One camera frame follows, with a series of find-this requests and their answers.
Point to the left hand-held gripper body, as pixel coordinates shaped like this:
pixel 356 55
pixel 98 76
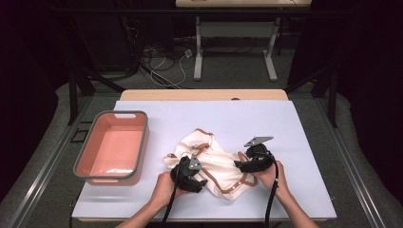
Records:
pixel 182 177

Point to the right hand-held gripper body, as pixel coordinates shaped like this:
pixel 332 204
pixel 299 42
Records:
pixel 261 158

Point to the cream baby vest brown trim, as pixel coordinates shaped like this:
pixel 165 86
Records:
pixel 218 164

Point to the pink plastic basket grey rim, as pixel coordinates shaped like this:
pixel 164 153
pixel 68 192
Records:
pixel 114 152

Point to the person's left hand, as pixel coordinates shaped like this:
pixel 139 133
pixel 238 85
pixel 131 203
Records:
pixel 163 191

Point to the person's right hand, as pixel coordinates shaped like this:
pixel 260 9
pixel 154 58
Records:
pixel 274 182

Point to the white table cover sheet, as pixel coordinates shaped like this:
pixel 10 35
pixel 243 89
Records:
pixel 269 120

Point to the black metal stand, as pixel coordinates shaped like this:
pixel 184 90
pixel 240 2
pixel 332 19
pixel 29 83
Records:
pixel 332 98
pixel 73 95

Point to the white power adapter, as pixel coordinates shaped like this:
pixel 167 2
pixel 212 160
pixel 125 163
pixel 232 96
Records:
pixel 188 53

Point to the white-legged desk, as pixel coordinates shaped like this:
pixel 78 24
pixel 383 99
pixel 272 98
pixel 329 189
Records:
pixel 234 30

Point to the dark curtain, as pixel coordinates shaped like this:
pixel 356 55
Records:
pixel 25 95
pixel 374 79

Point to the black horizontal crossbar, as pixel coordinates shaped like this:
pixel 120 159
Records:
pixel 158 11

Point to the metal floor rail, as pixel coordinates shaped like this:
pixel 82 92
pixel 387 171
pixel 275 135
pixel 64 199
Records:
pixel 47 164
pixel 351 164

